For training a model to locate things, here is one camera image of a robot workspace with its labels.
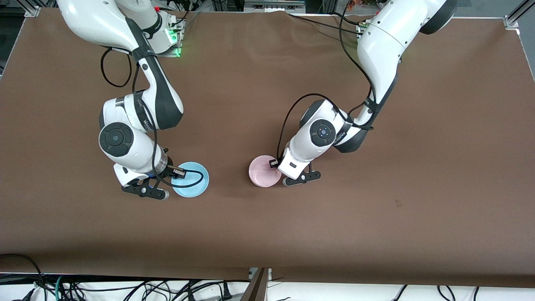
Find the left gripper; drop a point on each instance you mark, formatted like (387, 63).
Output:
(273, 163)

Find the pink plastic bowl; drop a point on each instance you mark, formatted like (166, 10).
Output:
(261, 171)

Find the aluminium frame profile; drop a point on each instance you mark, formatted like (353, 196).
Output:
(32, 11)
(516, 16)

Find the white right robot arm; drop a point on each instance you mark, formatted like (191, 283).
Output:
(92, 21)

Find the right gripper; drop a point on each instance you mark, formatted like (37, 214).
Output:
(171, 170)

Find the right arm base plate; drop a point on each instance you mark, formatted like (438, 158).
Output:
(173, 39)

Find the brown table cover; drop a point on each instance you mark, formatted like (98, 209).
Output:
(418, 125)

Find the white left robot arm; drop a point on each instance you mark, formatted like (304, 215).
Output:
(384, 46)

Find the blue plastic bowl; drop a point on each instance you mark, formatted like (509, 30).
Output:
(192, 186)

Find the black power plug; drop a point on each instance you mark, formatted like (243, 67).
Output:
(226, 290)

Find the grey metal rail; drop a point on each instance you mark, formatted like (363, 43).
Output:
(273, 5)

